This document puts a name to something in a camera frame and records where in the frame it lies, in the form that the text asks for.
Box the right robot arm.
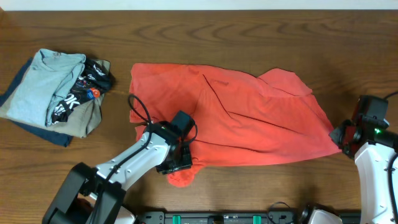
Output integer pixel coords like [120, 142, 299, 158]
[330, 119, 397, 224]

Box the navy folded shirt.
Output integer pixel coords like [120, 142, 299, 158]
[1, 58, 73, 147]

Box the black printed folded shirt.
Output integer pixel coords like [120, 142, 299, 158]
[51, 59, 113, 124]

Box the tan folded shirt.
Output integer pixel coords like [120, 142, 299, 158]
[1, 68, 105, 138]

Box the light blue folded shirt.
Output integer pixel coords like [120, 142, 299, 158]
[6, 49, 86, 127]

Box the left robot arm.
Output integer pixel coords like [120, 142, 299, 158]
[42, 121, 197, 223]

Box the red t-shirt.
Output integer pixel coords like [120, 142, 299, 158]
[129, 63, 338, 187]

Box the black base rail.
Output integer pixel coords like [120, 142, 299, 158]
[136, 202, 361, 224]

